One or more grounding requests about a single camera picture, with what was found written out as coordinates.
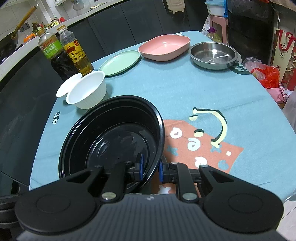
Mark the white blue lidded pot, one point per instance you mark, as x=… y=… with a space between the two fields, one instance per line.
x=215 y=7

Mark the dark vinegar bottle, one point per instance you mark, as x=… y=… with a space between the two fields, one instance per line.
x=54 y=51

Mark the clear plastic container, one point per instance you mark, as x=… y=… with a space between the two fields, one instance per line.
x=238 y=58

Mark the red gift bag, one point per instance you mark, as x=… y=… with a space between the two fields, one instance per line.
x=283 y=57

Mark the pink plastic stool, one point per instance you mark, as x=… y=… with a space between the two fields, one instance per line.
x=223 y=23

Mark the yellow oil bottle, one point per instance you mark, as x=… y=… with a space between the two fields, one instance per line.
x=74 y=50

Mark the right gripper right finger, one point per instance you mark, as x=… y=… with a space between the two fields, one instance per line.
x=191 y=184

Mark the green plate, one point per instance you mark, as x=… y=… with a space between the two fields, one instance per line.
x=120 y=62

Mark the pink square dish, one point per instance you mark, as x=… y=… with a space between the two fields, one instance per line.
x=165 y=47

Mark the beige hanging bin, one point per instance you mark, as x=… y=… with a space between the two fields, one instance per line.
x=176 y=5

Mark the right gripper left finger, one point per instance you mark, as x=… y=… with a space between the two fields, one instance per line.
x=110 y=185

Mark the red plastic bag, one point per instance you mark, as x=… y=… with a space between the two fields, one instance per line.
x=268 y=76

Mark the black plastic bowl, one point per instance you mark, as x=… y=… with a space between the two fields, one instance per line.
x=120 y=129

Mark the white ribbed bowl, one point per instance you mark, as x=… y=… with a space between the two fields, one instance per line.
x=88 y=91

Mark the stainless steel bowl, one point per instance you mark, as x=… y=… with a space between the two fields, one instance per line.
x=213 y=55

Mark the black wok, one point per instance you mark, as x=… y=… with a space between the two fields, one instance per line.
x=9 y=42

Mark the black mesh rack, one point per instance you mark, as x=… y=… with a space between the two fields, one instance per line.
x=250 y=28

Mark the blue tablecloth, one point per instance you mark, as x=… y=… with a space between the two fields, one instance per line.
x=222 y=118

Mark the small white bowl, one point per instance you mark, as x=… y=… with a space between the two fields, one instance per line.
x=68 y=85

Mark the large oil jug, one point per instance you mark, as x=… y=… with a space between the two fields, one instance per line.
x=212 y=34

